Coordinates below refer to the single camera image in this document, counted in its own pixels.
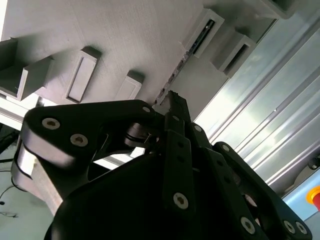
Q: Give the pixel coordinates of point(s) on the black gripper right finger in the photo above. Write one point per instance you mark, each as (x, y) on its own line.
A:
(223, 172)

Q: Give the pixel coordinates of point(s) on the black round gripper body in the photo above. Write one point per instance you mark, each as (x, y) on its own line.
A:
(120, 200)

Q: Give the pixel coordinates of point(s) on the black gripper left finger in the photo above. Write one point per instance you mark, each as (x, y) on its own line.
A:
(62, 130)

